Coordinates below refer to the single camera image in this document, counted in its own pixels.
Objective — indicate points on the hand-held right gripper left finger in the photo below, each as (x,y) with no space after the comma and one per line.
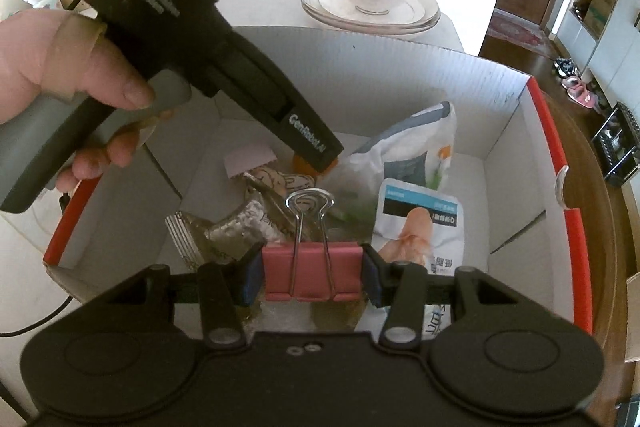
(252,274)

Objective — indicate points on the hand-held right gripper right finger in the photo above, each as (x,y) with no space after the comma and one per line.
(370,272)

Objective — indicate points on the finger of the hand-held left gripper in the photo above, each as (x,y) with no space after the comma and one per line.
(330,157)

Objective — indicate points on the orange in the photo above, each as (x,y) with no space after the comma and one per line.
(302,166)

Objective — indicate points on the pink binder clip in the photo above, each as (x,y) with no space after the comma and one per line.
(310,272)

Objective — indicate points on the white green plastic bag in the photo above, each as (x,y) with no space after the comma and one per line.
(400,157)

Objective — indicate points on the white blue snack packet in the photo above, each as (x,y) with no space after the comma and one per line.
(425,227)

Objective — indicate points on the red cardboard box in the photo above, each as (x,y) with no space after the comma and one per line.
(350,77)

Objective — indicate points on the white marble desktop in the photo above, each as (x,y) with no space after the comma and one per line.
(260,7)

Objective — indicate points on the person's left hand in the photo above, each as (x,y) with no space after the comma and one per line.
(30,57)

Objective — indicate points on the clear plastic wrapper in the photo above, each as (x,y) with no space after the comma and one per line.
(225,232)

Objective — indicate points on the brown printed packet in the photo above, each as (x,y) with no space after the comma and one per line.
(280,182)

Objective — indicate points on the red patterned doormat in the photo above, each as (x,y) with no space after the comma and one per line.
(515,29)

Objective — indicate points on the pink shoes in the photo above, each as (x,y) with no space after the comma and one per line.
(580,93)

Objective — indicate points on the black shoe rack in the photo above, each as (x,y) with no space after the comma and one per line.
(620,142)

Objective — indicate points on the grey and wood cabinet unit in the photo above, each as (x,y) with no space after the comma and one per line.
(620,22)

